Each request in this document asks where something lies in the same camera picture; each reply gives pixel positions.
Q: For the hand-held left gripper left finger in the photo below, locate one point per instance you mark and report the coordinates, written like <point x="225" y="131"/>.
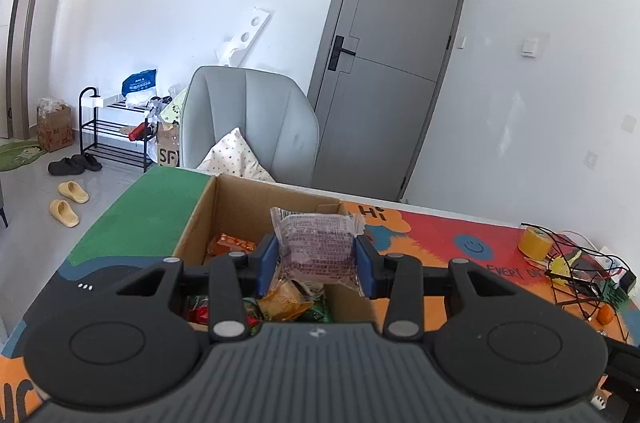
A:
<point x="266" y="268"/>

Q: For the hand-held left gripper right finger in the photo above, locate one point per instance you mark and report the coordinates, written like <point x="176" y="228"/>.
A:
<point x="366" y="268"/>

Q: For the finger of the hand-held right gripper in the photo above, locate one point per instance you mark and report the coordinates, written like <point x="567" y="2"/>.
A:
<point x="622" y="383"/>

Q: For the orange rice cracker packet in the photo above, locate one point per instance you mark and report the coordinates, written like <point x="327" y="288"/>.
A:
<point x="285" y="301"/>

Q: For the orange red snack packet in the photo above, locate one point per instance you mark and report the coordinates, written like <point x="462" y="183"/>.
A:
<point x="230" y="245"/>

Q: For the purple snack packet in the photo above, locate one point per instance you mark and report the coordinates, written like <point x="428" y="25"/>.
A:
<point x="315" y="248"/>

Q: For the brown cardboard box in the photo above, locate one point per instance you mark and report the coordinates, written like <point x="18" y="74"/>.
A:
<point x="235" y="198"/>

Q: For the dark green snack packet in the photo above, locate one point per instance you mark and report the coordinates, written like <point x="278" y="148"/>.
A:
<point x="317" y="310"/>

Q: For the mandarin orange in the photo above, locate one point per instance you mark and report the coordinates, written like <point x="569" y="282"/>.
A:
<point x="605" y="314"/>

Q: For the green snack packet red label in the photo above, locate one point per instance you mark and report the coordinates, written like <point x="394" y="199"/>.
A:
<point x="197" y="308"/>

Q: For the black charger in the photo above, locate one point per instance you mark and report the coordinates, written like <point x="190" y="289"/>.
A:
<point x="627" y="281"/>

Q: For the white dotted pillow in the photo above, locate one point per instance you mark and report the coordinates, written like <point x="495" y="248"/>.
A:
<point x="232" y="158"/>

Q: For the printed paper bag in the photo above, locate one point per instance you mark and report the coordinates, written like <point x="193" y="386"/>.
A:
<point x="167" y="148"/>

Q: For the grey chair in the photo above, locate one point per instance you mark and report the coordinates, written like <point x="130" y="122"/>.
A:
<point x="250" y="113"/>

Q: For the yellow tape roll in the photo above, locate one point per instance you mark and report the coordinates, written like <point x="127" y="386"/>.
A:
<point x="535" y="244"/>

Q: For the green patterned bag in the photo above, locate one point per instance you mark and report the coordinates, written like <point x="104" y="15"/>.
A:
<point x="172" y="110"/>

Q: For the red item on rack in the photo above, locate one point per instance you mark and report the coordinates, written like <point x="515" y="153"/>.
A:
<point x="137" y="133"/>

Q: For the yellow slipper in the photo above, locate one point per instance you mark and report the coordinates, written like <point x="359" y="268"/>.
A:
<point x="73" y="191"/>
<point x="64" y="213"/>

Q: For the black slipper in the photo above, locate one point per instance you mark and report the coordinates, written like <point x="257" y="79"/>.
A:
<point x="87" y="161"/>
<point x="64" y="166"/>

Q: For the black shoe rack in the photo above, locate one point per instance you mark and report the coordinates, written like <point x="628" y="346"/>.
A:
<point x="107" y="133"/>

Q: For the grey door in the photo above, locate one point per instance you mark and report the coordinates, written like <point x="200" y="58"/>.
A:
<point x="395" y="53"/>

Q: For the blue plastic bag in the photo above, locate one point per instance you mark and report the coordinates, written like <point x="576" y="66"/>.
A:
<point x="139" y="84"/>

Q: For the brown floor carton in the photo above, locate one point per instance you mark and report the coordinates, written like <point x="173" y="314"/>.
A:
<point x="52" y="128"/>

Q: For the green rug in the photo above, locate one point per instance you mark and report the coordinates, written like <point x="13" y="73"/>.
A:
<point x="17" y="153"/>

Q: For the white wall outlet cover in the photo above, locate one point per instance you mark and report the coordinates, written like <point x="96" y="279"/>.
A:
<point x="591" y="159"/>

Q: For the white square wall switch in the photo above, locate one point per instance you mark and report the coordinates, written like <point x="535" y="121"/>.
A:
<point x="628" y="121"/>

